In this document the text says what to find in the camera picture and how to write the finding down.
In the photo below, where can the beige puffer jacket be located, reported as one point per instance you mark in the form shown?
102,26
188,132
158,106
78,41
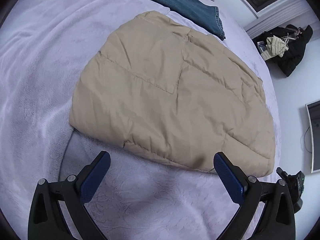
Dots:
176,96

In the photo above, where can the cream hanging puffer garment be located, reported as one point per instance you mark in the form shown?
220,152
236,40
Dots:
275,47

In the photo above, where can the folded blue jeans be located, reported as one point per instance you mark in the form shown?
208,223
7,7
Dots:
205,16

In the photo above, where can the lavender plush bed blanket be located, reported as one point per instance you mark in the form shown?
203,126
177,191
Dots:
45,46

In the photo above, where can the grey window curtain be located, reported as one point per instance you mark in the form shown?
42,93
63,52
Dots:
281,13

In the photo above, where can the black hanging coat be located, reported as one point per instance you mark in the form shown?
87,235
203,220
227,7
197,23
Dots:
296,39

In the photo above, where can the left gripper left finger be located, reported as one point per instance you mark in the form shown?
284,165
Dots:
91,176

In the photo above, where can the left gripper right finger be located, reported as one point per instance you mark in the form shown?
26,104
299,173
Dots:
232,177

